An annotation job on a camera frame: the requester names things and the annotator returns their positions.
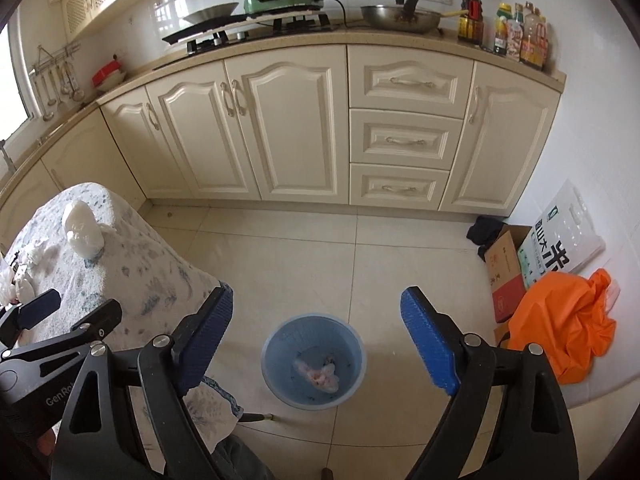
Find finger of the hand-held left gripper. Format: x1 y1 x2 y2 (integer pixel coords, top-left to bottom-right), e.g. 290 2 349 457
0 299 123 376
0 289 62 343

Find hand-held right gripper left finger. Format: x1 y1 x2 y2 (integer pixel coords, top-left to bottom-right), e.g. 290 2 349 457
50 282 236 480

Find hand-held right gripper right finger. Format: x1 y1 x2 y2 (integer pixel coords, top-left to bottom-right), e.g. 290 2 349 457
399 285 581 480

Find white paper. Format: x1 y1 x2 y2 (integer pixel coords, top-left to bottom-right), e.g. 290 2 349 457
20 240 57 272

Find blue plastic trash bin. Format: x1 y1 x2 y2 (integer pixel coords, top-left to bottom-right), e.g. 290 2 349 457
261 313 367 411

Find person's left hand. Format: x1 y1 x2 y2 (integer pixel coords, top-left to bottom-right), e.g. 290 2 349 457
35 429 59 461

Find crumpled translucent plastic bag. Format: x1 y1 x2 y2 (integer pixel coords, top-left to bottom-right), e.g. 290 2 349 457
61 200 117 261

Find red brown cardboard box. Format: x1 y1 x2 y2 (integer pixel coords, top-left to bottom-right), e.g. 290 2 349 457
484 225 534 326

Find pink crumpled plastic bag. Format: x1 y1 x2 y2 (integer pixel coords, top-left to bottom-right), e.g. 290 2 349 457
294 355 341 393

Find cream cabinet door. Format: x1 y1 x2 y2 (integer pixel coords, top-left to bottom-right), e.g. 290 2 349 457
225 45 349 205
439 60 562 214
98 85 176 199
0 160 63 248
145 57 262 202
40 107 148 201

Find black cloth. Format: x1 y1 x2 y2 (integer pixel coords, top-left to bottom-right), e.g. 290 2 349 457
466 215 512 261

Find person's grey trouser leg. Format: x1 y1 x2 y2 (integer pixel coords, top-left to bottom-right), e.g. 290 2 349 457
210 435 277 480

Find orange plastic bag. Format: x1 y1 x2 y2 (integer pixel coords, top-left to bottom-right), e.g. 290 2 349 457
506 267 617 386

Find cream cabinet drawer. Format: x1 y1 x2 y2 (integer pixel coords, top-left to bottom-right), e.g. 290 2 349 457
349 108 464 171
347 45 475 120
349 162 451 211

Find white green printed sack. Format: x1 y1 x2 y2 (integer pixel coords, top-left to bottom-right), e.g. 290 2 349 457
516 179 607 291

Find row of hanging steel ladles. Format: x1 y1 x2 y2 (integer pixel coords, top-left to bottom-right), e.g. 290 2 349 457
31 57 83 122

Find kitchen window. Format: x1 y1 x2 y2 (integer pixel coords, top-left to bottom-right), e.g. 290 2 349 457
0 20 32 133

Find cream kitchen base cabinets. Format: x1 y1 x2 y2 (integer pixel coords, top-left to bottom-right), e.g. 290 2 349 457
0 42 563 251

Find black flat tray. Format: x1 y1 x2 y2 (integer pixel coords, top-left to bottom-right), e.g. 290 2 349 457
160 14 251 47

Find white seasoning packet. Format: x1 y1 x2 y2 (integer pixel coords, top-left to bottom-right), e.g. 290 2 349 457
507 15 524 59

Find beige kitchen countertop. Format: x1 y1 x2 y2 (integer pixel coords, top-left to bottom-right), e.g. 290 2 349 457
0 27 568 186

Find black gas cooktop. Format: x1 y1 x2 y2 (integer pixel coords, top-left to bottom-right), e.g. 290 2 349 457
152 12 332 71

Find amber oil bottle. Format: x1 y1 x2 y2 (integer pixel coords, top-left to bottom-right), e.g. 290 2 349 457
520 2 539 67

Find steel pan lid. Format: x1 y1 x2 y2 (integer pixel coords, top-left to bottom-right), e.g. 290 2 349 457
181 2 241 26

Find row of condiment bottles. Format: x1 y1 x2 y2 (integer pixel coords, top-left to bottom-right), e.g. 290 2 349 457
457 0 487 45

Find metal utensil rail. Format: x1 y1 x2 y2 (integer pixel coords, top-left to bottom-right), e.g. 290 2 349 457
27 42 83 78

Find steel wok black handle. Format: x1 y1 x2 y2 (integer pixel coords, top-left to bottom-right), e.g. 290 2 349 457
360 0 443 35

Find black power cord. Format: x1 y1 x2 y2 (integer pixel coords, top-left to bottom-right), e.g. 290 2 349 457
320 0 351 28

